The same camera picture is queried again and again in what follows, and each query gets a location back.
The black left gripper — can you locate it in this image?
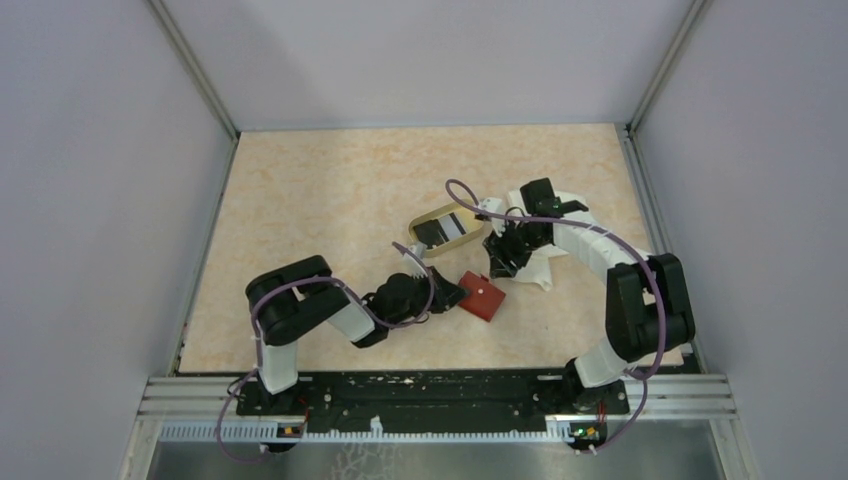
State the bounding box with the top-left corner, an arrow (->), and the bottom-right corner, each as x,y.
387,264 -> 470,328

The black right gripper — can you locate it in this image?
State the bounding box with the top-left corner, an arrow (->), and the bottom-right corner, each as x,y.
483,216 -> 549,278

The red leather card holder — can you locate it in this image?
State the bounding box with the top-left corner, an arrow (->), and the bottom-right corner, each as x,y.
458,271 -> 506,323

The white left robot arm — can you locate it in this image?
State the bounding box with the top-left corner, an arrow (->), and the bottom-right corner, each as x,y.
245,255 -> 470,414

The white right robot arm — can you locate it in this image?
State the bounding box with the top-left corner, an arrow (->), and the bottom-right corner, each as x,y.
476,178 -> 695,412

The black silver-striped VIP card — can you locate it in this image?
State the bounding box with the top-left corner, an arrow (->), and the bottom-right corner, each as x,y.
412,213 -> 467,249

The white cloth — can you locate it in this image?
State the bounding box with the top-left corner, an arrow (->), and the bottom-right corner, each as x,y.
507,189 -> 587,292

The beige plastic tray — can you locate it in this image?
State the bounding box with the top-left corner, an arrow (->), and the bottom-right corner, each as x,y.
407,202 -> 484,258

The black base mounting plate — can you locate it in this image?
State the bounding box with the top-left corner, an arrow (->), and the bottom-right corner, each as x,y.
236,368 -> 630,434

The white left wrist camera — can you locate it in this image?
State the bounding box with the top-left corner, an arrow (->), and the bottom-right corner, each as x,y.
403,243 -> 430,279

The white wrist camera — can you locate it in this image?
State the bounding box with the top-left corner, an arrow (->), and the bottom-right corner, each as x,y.
475,197 -> 505,221
403,243 -> 430,279

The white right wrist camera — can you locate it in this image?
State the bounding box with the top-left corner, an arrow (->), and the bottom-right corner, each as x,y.
475,197 -> 505,221

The aluminium frame rail right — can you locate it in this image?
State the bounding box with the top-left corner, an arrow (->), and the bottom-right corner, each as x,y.
627,0 -> 713,137

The aluminium frame rail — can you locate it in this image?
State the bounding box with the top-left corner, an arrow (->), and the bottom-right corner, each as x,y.
137,374 -> 738,421
627,0 -> 713,137
144,0 -> 240,142

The aluminium front frame rail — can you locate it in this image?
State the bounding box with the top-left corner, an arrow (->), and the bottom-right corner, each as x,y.
137,374 -> 738,421

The white slotted cable duct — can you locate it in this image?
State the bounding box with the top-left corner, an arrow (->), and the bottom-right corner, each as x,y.
159,417 -> 601,446

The aluminium frame rail left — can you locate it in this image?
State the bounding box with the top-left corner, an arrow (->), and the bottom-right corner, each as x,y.
144,0 -> 240,142

